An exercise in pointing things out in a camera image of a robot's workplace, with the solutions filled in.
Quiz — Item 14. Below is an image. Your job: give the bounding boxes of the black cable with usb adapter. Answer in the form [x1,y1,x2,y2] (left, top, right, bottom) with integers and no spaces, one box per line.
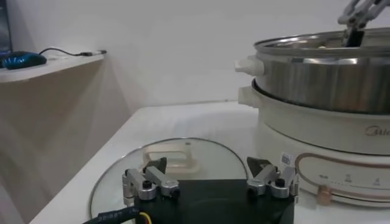
[39,47,107,57]

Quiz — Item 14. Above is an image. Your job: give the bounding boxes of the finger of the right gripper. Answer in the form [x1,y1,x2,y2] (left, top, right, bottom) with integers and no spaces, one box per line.
[337,0,390,48]

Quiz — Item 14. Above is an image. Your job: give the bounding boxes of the white side desk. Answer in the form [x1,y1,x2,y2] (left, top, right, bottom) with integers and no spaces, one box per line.
[0,51,107,224]

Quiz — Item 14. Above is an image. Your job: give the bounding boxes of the blue computer mouse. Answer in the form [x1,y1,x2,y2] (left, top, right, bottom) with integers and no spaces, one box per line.
[1,51,48,70]

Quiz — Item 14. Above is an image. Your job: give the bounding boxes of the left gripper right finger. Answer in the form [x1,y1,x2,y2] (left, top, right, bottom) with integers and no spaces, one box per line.
[246,156,301,203]

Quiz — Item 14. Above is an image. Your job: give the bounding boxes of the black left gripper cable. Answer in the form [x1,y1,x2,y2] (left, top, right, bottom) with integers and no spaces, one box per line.
[82,206,153,224]

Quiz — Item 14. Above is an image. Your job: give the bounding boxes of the stainless steel steamer basket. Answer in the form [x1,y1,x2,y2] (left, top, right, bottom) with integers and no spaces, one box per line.
[233,27,390,115]

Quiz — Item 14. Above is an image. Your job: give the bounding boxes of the cream electric cooker base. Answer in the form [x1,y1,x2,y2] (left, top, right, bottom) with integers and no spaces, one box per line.
[237,79,390,208]

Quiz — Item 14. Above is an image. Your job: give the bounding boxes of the dark computer monitor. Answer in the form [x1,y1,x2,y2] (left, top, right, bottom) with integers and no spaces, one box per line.
[0,0,13,55]

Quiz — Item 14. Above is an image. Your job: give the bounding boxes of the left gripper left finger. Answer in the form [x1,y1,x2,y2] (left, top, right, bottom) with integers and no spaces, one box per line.
[121,156,180,208]

